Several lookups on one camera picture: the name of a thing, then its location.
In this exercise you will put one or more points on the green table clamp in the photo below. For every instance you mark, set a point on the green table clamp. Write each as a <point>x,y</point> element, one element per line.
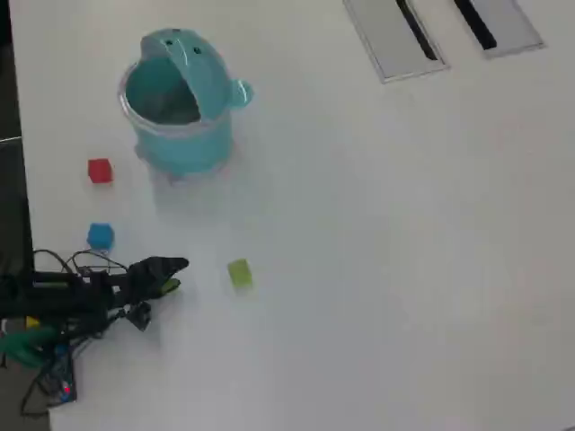
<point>24,343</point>

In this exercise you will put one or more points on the yellow plastic part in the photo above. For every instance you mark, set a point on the yellow plastic part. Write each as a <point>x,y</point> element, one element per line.
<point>32,322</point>

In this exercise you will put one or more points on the green lego block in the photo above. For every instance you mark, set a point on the green lego block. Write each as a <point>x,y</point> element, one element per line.
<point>239,273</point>

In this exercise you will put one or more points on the blue lego block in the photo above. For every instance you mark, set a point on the blue lego block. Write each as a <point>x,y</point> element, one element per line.
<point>100,236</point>

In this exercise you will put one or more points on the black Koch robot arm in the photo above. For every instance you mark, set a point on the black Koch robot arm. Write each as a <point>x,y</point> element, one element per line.
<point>58,296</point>

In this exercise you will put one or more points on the teal whale shaped bin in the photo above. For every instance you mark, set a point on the teal whale shaped bin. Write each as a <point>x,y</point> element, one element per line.
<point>179,143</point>

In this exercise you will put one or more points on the blue circuit board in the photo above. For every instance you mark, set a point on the blue circuit board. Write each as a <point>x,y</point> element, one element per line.
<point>60,381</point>

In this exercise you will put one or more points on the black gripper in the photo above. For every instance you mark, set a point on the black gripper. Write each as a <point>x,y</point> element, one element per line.
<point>132,289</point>

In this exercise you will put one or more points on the red lego block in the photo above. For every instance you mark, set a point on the red lego block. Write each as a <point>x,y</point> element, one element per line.
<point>99,171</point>

